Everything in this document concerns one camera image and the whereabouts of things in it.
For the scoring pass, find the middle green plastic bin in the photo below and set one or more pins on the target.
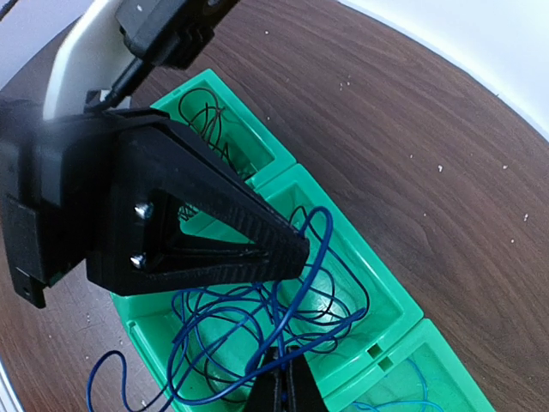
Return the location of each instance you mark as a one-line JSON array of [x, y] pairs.
[[198, 344]]

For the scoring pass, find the left green plastic bin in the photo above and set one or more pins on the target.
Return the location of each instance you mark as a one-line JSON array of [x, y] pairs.
[[229, 128]]

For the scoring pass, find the right green plastic bin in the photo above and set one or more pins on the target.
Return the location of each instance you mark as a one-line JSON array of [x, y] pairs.
[[420, 373]]

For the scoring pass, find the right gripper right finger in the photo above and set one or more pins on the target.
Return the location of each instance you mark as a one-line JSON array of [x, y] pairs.
[[301, 391]]

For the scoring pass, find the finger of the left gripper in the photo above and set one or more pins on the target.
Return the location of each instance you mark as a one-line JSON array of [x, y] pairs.
[[136, 275], [162, 164]]

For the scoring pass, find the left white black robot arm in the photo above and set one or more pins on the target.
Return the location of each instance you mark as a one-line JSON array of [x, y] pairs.
[[94, 72]]

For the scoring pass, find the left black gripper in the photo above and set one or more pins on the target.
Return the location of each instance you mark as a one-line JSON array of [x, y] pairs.
[[53, 176]]

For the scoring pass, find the green plastic bin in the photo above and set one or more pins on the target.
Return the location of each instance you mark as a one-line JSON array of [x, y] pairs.
[[229, 128], [420, 373], [198, 344]]

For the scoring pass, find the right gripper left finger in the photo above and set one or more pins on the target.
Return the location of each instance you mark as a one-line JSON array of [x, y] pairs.
[[267, 392]]

